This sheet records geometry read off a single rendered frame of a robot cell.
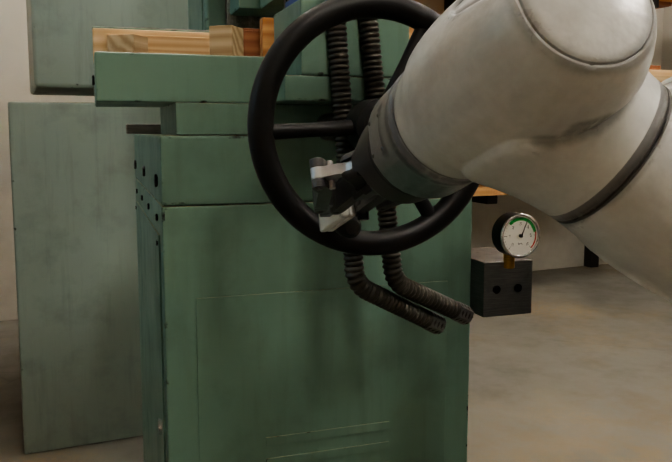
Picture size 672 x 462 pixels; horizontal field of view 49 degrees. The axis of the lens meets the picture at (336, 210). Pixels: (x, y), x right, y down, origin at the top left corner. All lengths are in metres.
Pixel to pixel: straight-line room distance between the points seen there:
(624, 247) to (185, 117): 0.62
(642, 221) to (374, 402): 0.69
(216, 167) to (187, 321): 0.20
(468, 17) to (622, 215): 0.14
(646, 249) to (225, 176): 0.62
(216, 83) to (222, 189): 0.13
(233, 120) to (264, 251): 0.18
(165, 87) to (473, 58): 0.61
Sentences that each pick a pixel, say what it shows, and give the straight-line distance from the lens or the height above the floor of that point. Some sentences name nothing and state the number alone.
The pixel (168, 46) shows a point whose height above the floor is 0.93.
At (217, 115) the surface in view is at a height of 0.82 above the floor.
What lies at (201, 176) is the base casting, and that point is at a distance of 0.95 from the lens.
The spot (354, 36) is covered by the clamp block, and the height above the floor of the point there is 0.92.
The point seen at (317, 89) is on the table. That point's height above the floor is 0.85.
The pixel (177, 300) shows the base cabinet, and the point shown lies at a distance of 0.97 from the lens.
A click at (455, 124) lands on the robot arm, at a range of 0.42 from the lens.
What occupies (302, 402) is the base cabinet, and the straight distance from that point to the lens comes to 1.04.
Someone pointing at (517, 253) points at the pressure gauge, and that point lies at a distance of 1.05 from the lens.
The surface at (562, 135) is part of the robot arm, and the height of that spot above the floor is 0.80.
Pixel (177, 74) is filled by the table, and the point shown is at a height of 0.87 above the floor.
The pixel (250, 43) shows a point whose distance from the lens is 1.07.
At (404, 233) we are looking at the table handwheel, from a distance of 0.83.
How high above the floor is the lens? 0.81
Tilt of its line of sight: 6 degrees down
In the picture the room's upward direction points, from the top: straight up
